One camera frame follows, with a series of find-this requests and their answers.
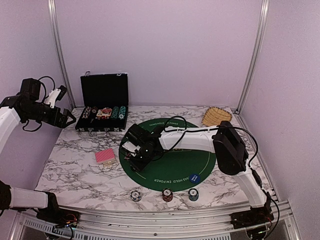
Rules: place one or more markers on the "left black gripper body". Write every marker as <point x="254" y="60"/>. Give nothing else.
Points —
<point x="51" y="119"/>

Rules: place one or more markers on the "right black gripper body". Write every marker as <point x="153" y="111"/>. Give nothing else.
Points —
<point x="146" y="157"/>

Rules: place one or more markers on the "blue small blind button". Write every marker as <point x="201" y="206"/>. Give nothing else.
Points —
<point x="194" y="178"/>

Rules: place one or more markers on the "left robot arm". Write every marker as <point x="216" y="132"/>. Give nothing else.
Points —
<point x="29" y="122"/>

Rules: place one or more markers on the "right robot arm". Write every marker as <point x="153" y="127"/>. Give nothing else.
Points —
<point x="231" y="155"/>

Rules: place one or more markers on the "beige blue chips in case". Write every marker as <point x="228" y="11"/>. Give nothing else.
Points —
<point x="86" y="112"/>

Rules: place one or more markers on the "brown chips in case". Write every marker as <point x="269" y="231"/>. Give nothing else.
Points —
<point x="94" y="110"/>

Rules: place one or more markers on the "round green poker mat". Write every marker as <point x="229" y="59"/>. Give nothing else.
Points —
<point x="172" y="171"/>

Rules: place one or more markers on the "card deck in case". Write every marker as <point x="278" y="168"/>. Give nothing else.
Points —
<point x="104" y="113"/>

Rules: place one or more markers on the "black poker chip case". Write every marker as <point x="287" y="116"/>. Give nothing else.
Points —
<point x="104" y="91"/>

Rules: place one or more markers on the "red playing card deck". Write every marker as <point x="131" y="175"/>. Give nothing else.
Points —
<point x="105" y="157"/>

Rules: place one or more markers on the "green chips row in case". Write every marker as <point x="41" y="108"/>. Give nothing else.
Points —
<point x="115" y="112"/>

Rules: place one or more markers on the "teal chips row in case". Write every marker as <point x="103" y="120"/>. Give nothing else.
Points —
<point x="122" y="112"/>

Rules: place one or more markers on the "red black chip stack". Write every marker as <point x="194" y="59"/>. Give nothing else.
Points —
<point x="167" y="195"/>

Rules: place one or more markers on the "teal chip stack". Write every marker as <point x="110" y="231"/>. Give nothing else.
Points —
<point x="193" y="194"/>

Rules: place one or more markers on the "woven bamboo tray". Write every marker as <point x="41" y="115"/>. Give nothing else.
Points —
<point x="215" y="115"/>

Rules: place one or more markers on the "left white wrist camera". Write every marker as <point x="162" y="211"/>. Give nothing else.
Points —
<point x="55" y="95"/>

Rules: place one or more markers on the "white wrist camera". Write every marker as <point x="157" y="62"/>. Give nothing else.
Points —
<point x="129" y="146"/>
<point x="55" y="95"/>

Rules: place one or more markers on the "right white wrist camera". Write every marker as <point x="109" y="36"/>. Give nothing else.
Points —
<point x="129" y="146"/>

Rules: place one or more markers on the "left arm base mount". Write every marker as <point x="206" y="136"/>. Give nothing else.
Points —
<point x="61" y="218"/>

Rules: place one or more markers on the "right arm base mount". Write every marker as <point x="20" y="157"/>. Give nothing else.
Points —
<point x="249" y="218"/>

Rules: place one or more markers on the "right aluminium frame post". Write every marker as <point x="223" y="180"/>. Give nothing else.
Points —
<point x="260" y="33"/>

